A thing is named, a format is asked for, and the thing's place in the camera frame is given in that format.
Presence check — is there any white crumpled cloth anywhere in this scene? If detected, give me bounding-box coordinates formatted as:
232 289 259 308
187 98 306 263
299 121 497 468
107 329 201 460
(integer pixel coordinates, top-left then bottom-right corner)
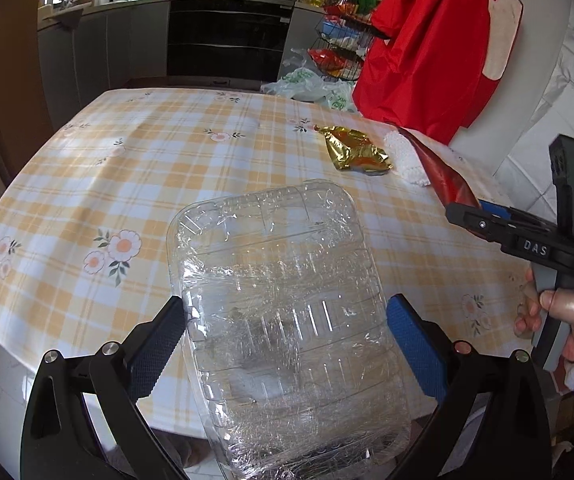
382 130 430 188

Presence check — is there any red cloth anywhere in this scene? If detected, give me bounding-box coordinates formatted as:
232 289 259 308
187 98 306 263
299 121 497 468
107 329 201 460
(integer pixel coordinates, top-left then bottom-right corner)
354 0 524 143

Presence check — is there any red foil packet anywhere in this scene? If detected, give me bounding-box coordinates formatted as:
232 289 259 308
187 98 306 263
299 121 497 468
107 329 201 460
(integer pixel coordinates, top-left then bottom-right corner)
397 127 480 211

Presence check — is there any grey kitchen cabinet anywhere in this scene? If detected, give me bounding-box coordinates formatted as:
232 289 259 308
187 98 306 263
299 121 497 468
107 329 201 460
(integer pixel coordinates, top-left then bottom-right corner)
37 0 170 116

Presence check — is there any black built-in oven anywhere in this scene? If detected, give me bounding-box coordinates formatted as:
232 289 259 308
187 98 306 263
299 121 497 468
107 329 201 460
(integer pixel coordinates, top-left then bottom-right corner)
167 0 300 81

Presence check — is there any gold foil wrapper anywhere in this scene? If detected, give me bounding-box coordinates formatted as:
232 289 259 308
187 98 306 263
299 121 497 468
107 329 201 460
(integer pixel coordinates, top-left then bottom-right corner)
314 125 395 177

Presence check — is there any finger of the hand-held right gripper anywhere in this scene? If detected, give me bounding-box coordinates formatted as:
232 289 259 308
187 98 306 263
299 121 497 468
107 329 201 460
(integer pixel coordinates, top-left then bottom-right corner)
444 202 510 243
477 200 553 233

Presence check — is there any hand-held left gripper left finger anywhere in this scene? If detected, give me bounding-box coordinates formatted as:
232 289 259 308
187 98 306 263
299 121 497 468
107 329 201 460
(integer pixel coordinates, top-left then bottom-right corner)
19 296 188 480

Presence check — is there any white green-print plastic bag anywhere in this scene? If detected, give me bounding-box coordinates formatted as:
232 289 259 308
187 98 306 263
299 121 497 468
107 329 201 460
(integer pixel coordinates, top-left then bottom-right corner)
317 82 358 113
262 67 328 103

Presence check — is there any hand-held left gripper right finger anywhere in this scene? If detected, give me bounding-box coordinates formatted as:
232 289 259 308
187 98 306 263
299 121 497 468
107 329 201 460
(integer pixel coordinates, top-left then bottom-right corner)
386 294 553 480

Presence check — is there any brown wooden door frame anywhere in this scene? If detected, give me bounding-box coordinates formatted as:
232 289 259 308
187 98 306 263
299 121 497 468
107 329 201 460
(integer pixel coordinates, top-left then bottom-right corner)
0 0 55 181

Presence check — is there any clear plastic tray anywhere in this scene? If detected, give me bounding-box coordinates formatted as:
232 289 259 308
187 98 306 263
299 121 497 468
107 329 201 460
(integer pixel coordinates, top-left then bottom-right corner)
166 180 413 480

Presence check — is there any black wire basket rack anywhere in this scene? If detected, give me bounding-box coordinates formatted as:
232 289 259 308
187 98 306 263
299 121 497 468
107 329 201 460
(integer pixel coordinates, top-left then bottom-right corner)
307 0 393 83

